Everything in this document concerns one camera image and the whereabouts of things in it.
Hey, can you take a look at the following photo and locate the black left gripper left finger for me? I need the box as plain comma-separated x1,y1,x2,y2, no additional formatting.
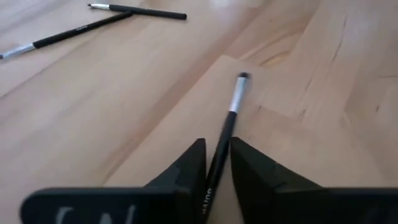
19,138,208,224

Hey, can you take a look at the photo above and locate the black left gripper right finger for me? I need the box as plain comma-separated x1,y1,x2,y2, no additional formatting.
229,136,398,224

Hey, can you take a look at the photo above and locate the thin black makeup brush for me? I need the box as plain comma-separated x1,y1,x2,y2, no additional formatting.
86,2,188,21
200,71,252,224
0,11,135,60

